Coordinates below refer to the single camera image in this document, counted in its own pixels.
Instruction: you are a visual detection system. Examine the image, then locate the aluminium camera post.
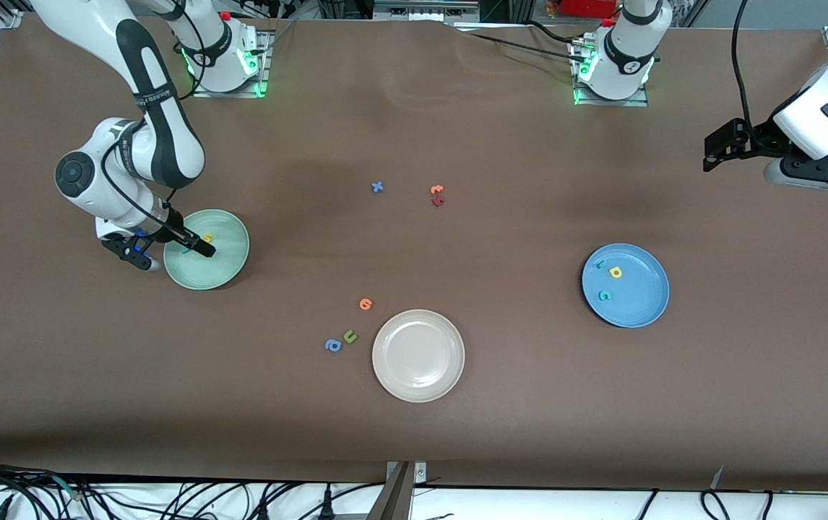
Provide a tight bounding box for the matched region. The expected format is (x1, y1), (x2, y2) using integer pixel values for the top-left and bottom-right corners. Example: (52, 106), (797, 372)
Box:
(367, 462), (415, 520)

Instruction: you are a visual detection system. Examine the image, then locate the blue plate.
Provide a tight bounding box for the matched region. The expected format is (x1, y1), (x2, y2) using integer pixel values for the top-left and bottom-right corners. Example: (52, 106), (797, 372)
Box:
(582, 243), (670, 329)

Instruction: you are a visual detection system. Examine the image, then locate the silver equipment box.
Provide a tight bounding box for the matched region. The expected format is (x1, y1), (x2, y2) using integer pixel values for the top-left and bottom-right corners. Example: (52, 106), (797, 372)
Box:
(373, 0), (480, 22)

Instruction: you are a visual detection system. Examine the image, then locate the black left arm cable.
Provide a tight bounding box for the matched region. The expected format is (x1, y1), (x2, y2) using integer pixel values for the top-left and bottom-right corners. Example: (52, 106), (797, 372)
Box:
(730, 0), (754, 131)

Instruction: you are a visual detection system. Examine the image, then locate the green plate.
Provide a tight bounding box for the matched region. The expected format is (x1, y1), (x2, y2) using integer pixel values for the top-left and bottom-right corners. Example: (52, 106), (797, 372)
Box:
(163, 209), (251, 291)

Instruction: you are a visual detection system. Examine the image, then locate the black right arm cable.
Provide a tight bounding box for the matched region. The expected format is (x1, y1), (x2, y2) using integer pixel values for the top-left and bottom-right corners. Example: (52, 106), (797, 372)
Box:
(96, 0), (202, 232)

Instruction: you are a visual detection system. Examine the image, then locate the metal post bracket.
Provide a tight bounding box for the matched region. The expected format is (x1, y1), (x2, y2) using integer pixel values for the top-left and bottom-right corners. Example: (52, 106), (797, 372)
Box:
(386, 460), (428, 484)

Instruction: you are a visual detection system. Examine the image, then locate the beige plate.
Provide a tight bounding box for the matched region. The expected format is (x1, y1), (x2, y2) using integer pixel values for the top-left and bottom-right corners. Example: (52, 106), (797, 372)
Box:
(371, 309), (466, 404)

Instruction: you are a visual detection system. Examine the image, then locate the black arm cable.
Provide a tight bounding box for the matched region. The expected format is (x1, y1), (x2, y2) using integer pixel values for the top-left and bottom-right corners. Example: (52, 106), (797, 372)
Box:
(730, 0), (754, 131)
(96, 0), (202, 232)

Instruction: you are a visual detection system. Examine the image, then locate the red box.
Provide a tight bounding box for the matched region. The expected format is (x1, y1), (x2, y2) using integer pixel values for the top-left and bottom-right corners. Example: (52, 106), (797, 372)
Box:
(561, 0), (618, 20)

